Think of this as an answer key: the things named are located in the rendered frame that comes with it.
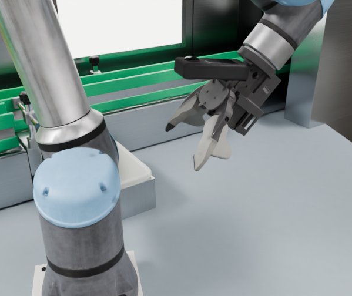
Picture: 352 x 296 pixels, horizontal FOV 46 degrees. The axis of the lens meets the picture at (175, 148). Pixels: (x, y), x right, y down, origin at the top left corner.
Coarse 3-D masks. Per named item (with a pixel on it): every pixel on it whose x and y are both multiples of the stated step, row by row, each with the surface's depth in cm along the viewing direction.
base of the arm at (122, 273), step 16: (128, 256) 66; (48, 272) 61; (64, 272) 58; (80, 272) 57; (96, 272) 58; (112, 272) 60; (128, 272) 63; (48, 288) 61; (64, 288) 59; (80, 288) 58; (96, 288) 59; (112, 288) 60; (128, 288) 63
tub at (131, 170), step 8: (120, 144) 102; (120, 152) 100; (128, 152) 98; (120, 160) 101; (128, 160) 98; (136, 160) 95; (120, 168) 102; (128, 168) 98; (136, 168) 95; (144, 168) 92; (120, 176) 102; (128, 176) 99; (136, 176) 95; (144, 176) 88; (120, 184) 85; (128, 184) 86
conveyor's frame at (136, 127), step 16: (288, 80) 144; (272, 96) 142; (112, 112) 111; (128, 112) 112; (144, 112) 115; (160, 112) 118; (112, 128) 112; (128, 128) 114; (144, 128) 117; (160, 128) 121; (176, 128) 124; (192, 128) 128; (128, 144) 117; (144, 144) 120; (0, 160) 88; (16, 160) 90; (0, 176) 89; (16, 176) 91; (32, 176) 104; (0, 192) 91; (16, 192) 93; (32, 192) 95
